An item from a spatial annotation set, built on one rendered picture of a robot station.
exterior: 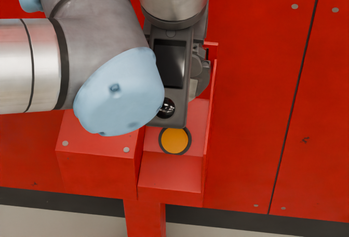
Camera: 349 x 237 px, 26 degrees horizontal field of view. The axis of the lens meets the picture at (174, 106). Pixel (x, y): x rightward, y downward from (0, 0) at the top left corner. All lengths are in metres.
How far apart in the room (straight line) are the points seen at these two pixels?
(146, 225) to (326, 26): 0.44
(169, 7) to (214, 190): 0.92
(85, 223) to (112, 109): 1.24
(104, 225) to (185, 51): 1.05
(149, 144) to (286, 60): 0.30
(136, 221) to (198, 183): 0.24
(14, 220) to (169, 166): 0.84
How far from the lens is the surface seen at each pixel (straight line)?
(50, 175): 1.69
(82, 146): 1.01
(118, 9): 0.63
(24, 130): 1.54
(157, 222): 1.27
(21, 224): 1.85
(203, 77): 0.89
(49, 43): 0.59
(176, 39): 0.82
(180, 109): 0.81
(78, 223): 1.83
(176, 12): 0.77
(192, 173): 1.07
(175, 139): 1.07
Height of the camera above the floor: 1.64
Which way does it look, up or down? 56 degrees down
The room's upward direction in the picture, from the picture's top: straight up
